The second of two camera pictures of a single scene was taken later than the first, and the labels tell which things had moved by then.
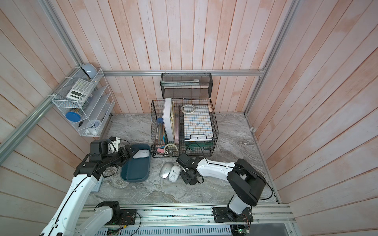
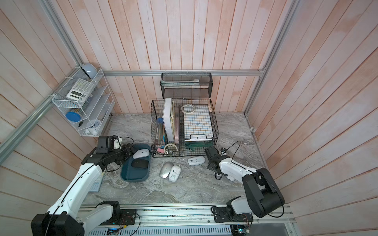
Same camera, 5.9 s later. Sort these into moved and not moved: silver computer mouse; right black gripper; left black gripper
Moved: right black gripper
Not moved: silver computer mouse; left black gripper
